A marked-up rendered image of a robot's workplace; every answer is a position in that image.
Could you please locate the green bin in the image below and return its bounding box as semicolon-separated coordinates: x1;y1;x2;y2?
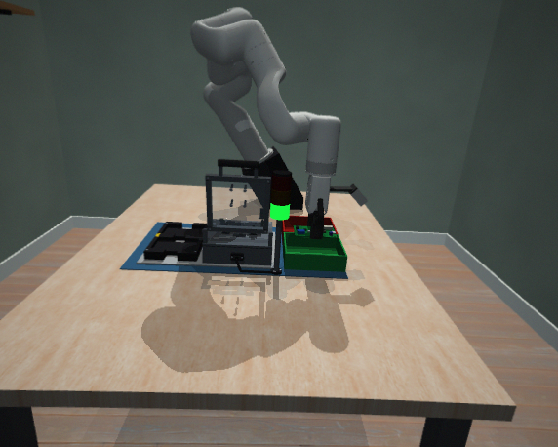
283;232;347;272

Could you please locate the red open-top bin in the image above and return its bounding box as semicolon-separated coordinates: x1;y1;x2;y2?
282;216;338;243

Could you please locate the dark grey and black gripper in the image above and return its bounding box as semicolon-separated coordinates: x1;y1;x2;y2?
305;170;336;239

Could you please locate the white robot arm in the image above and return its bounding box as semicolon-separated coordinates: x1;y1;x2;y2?
191;8;341;175

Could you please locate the green circuit board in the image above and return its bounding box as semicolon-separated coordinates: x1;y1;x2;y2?
294;225;337;238

